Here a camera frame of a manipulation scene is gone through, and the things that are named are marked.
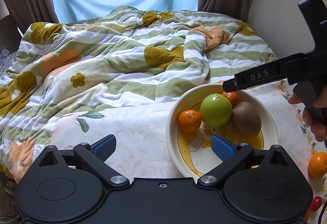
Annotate brown kiwi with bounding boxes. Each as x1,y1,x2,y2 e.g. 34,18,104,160
230,102,262,137

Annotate person right hand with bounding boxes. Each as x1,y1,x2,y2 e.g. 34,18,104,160
302,94,326,142

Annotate cream bowl with duck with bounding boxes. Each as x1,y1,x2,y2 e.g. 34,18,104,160
166,83,279,181

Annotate small mandarin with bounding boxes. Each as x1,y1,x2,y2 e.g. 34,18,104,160
221,91,239,108
178,109,202,133

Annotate green apple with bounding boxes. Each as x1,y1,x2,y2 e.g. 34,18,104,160
199,93,233,128

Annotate patterned pillow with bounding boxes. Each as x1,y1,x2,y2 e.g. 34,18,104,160
0,48,17,76

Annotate striped floral duvet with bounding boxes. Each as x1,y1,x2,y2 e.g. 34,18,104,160
1,7,277,181

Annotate large orange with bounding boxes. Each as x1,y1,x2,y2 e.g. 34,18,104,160
308,151,327,179

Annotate floral white tablecloth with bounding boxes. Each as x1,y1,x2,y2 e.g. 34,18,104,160
49,81,327,224

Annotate black cable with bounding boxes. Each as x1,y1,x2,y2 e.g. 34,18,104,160
317,200,327,224

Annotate red tomato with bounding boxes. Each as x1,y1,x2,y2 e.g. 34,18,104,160
310,196,323,212

